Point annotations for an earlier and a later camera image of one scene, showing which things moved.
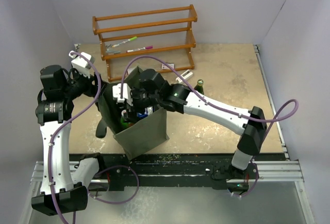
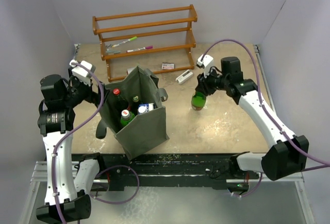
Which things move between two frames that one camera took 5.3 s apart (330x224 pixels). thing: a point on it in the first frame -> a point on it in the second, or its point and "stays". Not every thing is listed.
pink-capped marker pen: [145, 48] stays
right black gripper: [130, 115] -> [203, 85]
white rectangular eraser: [185, 75] stays
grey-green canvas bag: [136, 140] stays
